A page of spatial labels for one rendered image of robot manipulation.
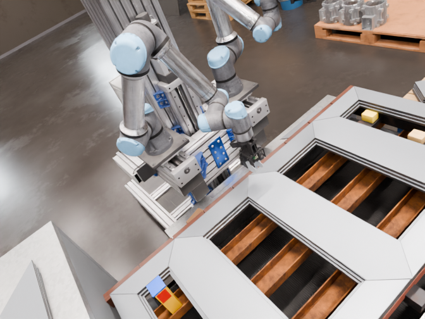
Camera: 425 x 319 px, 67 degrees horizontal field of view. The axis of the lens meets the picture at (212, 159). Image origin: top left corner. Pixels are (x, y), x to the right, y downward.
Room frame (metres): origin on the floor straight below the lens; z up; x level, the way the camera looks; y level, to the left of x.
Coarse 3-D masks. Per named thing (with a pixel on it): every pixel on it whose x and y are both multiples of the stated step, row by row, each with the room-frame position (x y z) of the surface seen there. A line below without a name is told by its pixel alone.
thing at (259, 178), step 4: (268, 172) 1.03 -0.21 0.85; (272, 172) 1.02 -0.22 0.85; (256, 176) 1.04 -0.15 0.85; (260, 176) 1.03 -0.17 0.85; (264, 176) 1.02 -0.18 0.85; (268, 176) 1.01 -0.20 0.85; (252, 180) 1.03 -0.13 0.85; (256, 180) 1.02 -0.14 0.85; (260, 180) 1.01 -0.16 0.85; (264, 180) 1.00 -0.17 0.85; (248, 184) 1.02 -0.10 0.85; (252, 184) 1.01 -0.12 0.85; (256, 184) 1.00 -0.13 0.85; (260, 184) 0.99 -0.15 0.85; (248, 188) 1.00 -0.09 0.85; (252, 188) 0.99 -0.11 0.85; (256, 188) 0.98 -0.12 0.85; (248, 192) 0.97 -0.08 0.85
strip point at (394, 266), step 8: (400, 248) 0.47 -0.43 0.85; (392, 256) 0.46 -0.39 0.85; (400, 256) 0.45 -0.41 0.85; (384, 264) 0.45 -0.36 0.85; (392, 264) 0.44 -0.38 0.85; (400, 264) 0.43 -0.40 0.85; (376, 272) 0.44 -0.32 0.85; (384, 272) 0.43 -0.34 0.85; (392, 272) 0.42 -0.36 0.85; (400, 272) 0.41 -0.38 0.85; (408, 272) 0.40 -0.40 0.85
